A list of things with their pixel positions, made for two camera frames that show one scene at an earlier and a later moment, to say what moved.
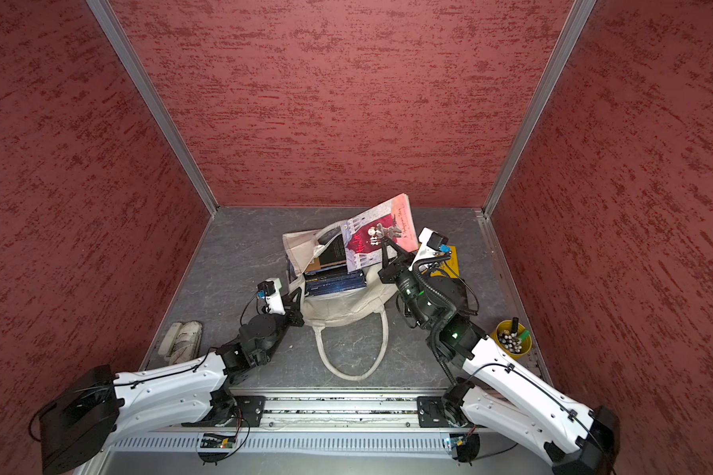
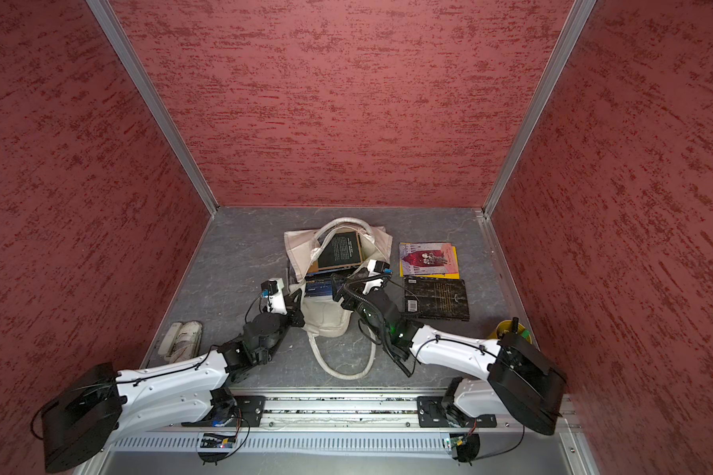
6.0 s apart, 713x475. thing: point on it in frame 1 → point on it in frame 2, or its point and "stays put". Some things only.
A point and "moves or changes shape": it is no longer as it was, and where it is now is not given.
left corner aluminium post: x=154 y=104 stays put
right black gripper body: x=410 y=283 → x=356 y=299
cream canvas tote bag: x=325 y=311 moves or changes shape
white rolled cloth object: x=181 y=342 stays put
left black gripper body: x=282 y=324 stays put
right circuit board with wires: x=464 y=446 stays put
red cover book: x=362 y=235 moves or changes shape
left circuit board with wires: x=214 y=440 stays put
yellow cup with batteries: x=512 y=338 stays put
